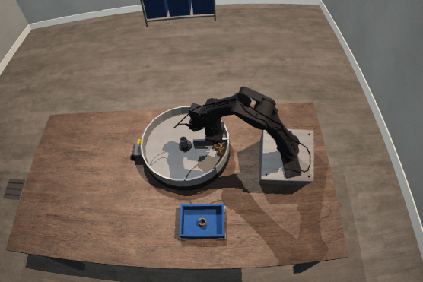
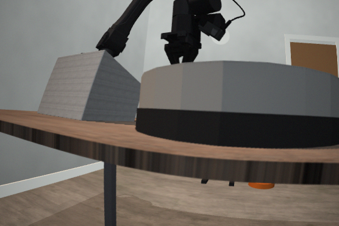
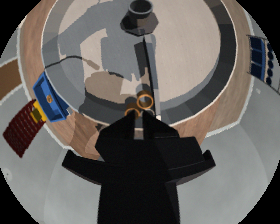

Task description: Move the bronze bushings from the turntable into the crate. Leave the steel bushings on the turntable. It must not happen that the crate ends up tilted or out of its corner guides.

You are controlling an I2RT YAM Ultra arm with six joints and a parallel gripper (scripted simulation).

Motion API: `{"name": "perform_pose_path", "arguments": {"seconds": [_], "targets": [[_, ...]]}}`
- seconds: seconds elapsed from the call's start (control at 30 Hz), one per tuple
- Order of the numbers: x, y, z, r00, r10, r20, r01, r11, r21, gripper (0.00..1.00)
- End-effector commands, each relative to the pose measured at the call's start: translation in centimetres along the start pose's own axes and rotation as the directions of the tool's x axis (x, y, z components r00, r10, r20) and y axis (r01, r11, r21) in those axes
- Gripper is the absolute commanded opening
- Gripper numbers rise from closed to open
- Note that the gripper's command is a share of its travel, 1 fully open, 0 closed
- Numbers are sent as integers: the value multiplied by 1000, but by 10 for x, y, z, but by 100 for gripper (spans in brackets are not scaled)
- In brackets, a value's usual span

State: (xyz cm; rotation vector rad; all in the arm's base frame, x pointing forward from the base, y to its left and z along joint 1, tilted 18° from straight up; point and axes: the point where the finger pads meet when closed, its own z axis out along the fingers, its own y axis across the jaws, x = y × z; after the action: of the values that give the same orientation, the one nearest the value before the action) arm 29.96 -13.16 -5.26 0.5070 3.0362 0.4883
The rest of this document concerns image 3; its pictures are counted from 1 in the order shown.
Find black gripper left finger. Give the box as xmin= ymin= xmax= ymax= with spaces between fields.
xmin=97 ymin=109 xmax=135 ymax=139

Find bronze bushing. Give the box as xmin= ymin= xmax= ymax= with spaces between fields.
xmin=47 ymin=94 xmax=53 ymax=103
xmin=125 ymin=103 xmax=140 ymax=120
xmin=137 ymin=90 xmax=153 ymax=109

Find blue open box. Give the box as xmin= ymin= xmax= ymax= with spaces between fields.
xmin=32 ymin=72 xmax=69 ymax=123

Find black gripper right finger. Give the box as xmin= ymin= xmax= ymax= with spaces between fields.
xmin=143 ymin=109 xmax=180 ymax=139

